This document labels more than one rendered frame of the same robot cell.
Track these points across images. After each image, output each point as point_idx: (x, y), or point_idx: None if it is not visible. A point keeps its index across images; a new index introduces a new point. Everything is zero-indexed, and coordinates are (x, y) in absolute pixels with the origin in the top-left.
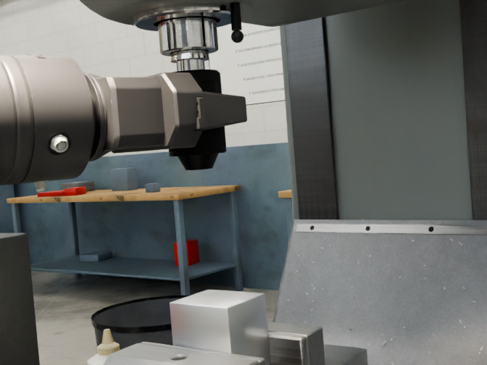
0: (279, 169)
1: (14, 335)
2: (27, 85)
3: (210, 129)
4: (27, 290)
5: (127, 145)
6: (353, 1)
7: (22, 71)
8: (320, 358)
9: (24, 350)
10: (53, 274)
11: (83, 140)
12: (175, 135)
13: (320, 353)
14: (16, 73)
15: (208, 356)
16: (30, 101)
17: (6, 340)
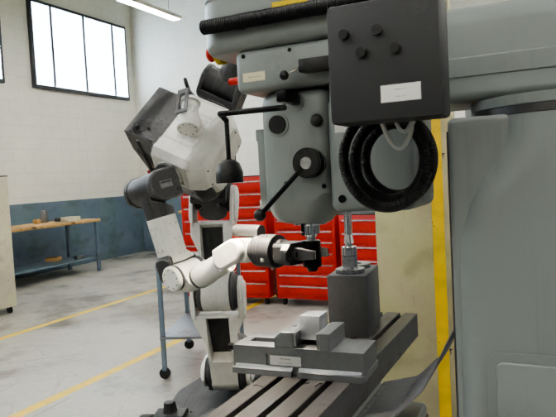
0: None
1: (356, 312)
2: (256, 245)
3: (305, 260)
4: (363, 297)
5: (276, 262)
6: None
7: (257, 241)
8: (326, 344)
9: (360, 318)
10: None
11: (266, 260)
12: (282, 262)
13: (327, 342)
14: (256, 242)
15: (295, 328)
16: (255, 249)
17: (352, 313)
